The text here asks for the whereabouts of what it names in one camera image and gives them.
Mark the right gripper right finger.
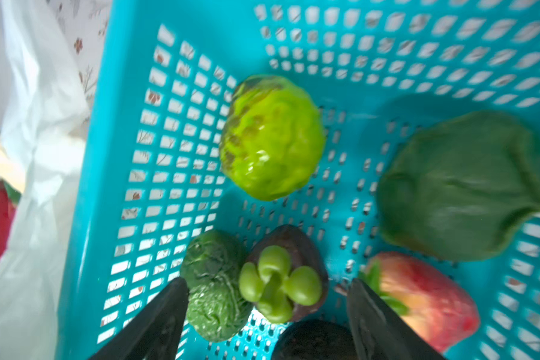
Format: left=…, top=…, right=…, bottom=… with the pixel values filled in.
left=346, top=278, right=445, bottom=360

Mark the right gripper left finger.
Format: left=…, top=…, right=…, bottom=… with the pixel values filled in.
left=91, top=277, right=189, bottom=359

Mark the white plastic bag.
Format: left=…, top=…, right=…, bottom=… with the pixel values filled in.
left=0, top=1, right=90, bottom=359

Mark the red strawberry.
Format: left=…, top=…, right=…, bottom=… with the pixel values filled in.
left=358, top=251, right=481, bottom=353

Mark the dark avocado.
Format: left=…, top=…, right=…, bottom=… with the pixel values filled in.
left=271, top=319, right=358, bottom=360

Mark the green wrinkled lime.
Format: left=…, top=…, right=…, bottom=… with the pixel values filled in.
left=180, top=229, right=253, bottom=343

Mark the teal plastic basket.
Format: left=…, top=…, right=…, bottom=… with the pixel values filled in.
left=55, top=1, right=540, bottom=359

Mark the dark green leafy vegetable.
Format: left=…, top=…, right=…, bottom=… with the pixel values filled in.
left=376, top=110, right=540, bottom=262

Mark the light green custard apple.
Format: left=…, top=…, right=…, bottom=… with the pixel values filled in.
left=219, top=74, right=326, bottom=201

